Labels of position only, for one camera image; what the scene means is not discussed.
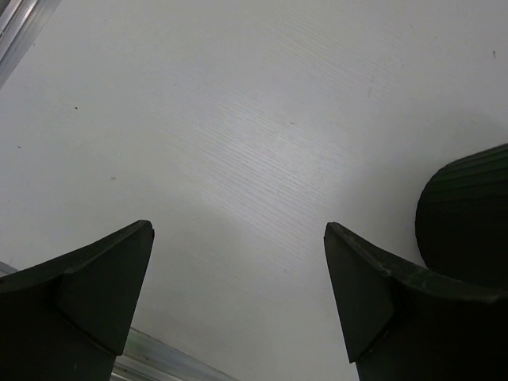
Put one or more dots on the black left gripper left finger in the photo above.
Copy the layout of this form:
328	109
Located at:
68	318

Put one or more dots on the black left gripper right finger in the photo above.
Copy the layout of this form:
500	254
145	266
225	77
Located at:
401	321

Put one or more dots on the black plastic bin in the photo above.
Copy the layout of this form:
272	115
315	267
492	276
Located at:
461	219

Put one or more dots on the aluminium table edge rail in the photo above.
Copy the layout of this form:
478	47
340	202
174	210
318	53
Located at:
21	22

